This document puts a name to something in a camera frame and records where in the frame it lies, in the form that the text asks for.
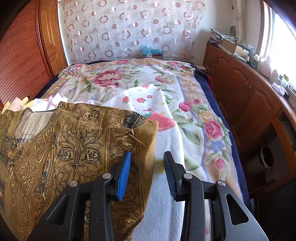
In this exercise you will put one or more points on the white circle-patterned curtain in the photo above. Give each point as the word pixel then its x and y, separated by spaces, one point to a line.
pixel 112 30

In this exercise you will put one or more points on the white strawberry flower garment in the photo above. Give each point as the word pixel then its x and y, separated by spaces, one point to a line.
pixel 163 218

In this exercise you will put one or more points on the pink white bottle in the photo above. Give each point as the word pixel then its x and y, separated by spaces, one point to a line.
pixel 264 66

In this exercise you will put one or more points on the blue tissue box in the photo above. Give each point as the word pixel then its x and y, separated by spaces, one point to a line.
pixel 148 52

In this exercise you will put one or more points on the yellow plush toy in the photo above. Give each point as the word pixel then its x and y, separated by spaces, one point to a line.
pixel 7 104

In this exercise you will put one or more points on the window with wooden frame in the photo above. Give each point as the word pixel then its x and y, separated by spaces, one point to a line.
pixel 278 42

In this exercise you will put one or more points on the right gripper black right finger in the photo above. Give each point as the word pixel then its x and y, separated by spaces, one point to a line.
pixel 230 219

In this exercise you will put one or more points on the stack of papers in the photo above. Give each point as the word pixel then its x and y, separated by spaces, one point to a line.
pixel 217 37

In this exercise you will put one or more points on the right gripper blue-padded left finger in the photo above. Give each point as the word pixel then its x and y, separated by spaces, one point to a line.
pixel 64 219

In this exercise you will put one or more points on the long wooden cabinet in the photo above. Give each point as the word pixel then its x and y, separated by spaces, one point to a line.
pixel 256 114

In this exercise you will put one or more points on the red wooden wardrobe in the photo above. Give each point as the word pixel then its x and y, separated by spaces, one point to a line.
pixel 31 48

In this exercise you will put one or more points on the golden brown patterned garment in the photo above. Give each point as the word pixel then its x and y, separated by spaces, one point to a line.
pixel 42 152

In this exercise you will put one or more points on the cardboard box on cabinet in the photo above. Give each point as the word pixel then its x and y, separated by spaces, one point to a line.
pixel 233 48

